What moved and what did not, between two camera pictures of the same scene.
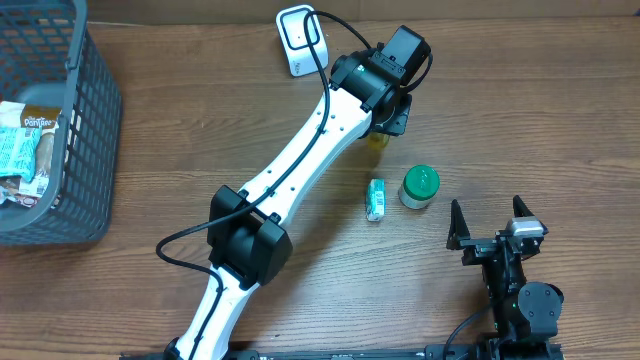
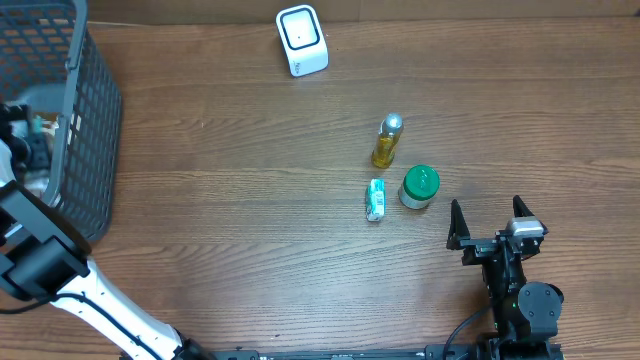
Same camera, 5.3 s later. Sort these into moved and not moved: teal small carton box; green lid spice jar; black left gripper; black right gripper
Moved: black left gripper
Not moved: black right gripper; green lid spice jar; teal small carton box
